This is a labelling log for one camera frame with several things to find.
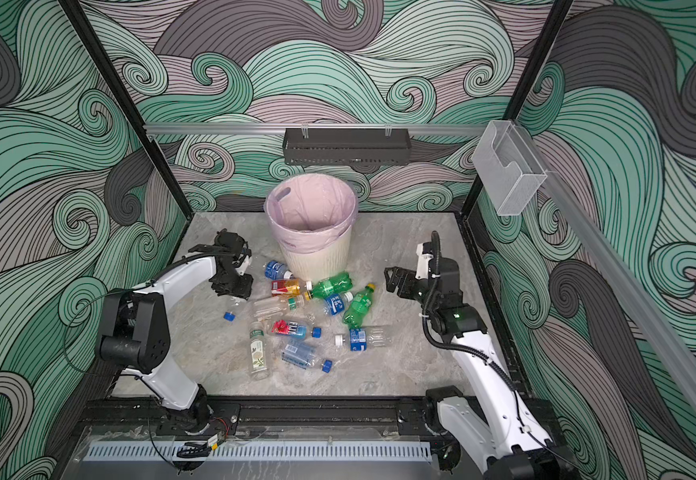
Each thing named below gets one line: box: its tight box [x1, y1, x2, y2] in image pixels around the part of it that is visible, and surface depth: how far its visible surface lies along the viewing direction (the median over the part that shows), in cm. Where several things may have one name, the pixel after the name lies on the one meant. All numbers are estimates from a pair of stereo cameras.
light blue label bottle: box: [281, 342, 317, 370], surface depth 81 cm
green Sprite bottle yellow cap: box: [304, 272, 353, 301], surface depth 96 cm
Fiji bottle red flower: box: [271, 319, 322, 340], surface depth 87 cm
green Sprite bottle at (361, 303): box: [342, 283, 375, 330], surface depth 92 cm
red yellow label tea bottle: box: [271, 279, 313, 297], surface depth 94 cm
